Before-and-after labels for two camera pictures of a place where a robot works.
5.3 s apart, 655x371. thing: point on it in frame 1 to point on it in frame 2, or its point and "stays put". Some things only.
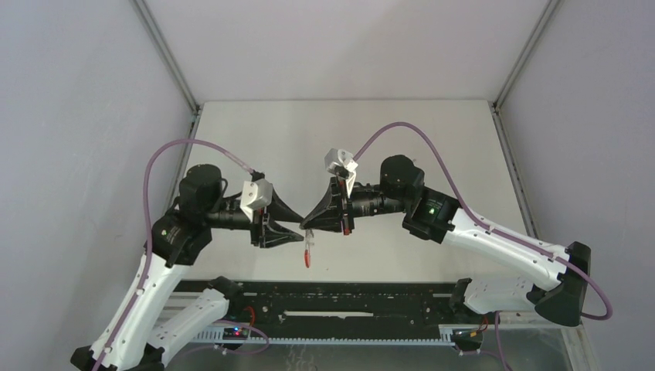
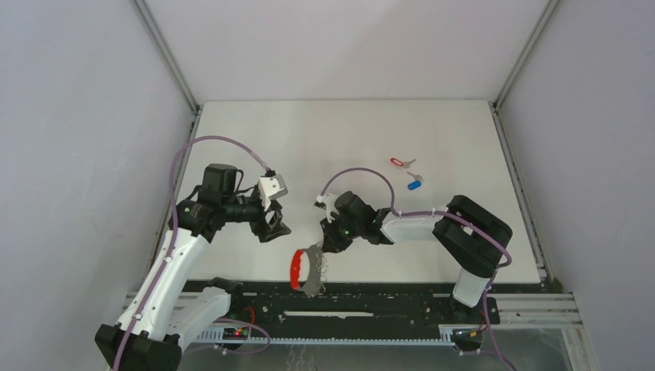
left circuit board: [235, 333] stays put
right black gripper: [329, 215] to [332, 243]
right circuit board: [466, 336] stays put
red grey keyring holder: [309, 243] to [317, 280]
